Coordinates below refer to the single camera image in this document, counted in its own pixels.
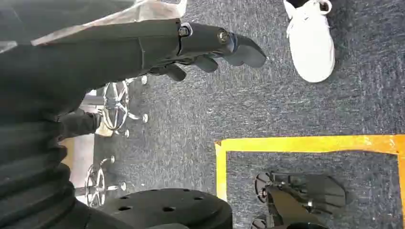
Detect chrome chair base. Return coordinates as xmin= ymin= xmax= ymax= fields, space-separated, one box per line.
xmin=102 ymin=75 xmax=149 ymax=139
xmin=84 ymin=156 xmax=128 ymax=208

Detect yellow floor tape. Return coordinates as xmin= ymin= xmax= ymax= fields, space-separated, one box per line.
xmin=214 ymin=135 xmax=405 ymax=217

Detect person's white shoe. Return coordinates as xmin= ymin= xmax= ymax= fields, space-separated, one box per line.
xmin=283 ymin=0 xmax=336 ymax=83

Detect black robot foot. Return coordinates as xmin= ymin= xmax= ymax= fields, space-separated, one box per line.
xmin=251 ymin=171 xmax=348 ymax=229

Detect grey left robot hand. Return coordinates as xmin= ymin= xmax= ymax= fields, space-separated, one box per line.
xmin=0 ymin=19 xmax=267 ymax=127

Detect black perforated robot hip cover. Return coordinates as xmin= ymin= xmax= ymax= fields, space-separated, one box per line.
xmin=95 ymin=188 xmax=234 ymax=229

